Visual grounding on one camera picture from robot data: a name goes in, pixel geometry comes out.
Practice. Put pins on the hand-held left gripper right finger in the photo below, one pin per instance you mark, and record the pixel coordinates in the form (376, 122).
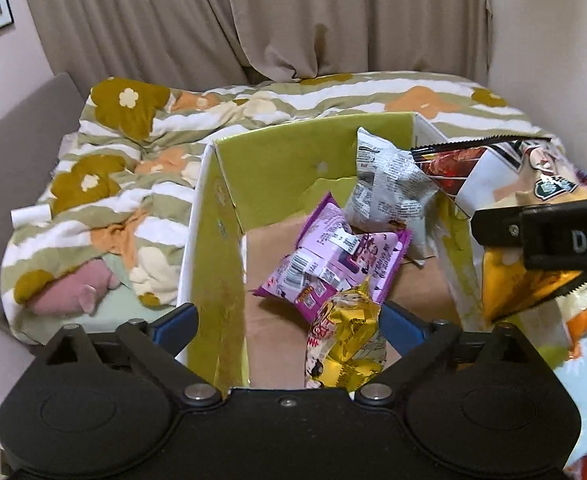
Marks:
(399, 327)

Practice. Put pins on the purple snack packet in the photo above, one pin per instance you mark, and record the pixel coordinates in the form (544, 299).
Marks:
(333, 240)

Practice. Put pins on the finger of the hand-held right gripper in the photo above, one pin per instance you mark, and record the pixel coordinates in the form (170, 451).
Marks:
(498, 227)

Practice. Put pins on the white paper roll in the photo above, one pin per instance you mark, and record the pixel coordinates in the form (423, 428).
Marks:
(31, 215)

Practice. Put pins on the green cardboard box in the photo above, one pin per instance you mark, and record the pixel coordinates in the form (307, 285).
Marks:
(273, 170)

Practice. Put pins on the beige curtain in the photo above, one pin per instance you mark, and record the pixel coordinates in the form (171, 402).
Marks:
(273, 15)

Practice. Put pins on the floral striped blanket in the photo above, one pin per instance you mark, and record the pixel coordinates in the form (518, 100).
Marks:
(123, 160)

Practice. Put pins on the light blue floral cloth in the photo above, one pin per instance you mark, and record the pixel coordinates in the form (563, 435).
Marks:
(586, 400)

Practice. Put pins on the silver snack packet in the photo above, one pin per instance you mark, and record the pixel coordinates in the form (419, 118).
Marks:
(383, 185)

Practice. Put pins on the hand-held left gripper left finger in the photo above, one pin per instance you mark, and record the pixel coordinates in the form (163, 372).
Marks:
(176, 326)

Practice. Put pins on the pink plush toy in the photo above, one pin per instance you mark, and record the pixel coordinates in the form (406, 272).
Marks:
(68, 285)

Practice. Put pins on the grey bed headboard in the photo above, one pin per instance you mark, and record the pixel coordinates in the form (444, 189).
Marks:
(18, 130)

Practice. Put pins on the green bed sheet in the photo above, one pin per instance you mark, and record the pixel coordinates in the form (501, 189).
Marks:
(113, 317)

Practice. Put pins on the black white gold snack packet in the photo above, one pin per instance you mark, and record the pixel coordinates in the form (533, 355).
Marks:
(473, 180)

